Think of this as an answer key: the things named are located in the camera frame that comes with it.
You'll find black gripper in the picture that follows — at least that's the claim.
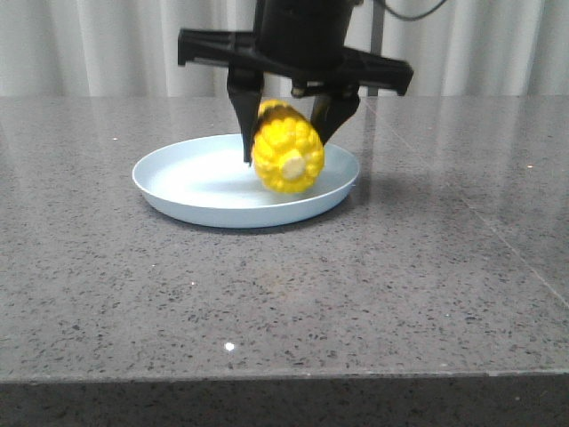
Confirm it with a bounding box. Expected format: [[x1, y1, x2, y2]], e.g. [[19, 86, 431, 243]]
[[178, 1, 413, 165]]

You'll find yellow plastic corn cob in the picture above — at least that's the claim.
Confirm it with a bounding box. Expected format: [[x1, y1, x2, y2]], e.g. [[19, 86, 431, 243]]
[[252, 100, 325, 194]]

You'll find light blue round plate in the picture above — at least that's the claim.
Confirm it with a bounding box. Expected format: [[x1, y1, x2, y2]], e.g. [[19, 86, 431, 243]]
[[132, 134, 360, 229]]

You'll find white pleated curtain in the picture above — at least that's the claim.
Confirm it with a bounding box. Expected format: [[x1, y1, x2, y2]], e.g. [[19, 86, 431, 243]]
[[1, 1, 568, 97]]

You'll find black cable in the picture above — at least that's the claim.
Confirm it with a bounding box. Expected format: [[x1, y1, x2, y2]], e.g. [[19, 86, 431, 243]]
[[372, 0, 445, 21]]

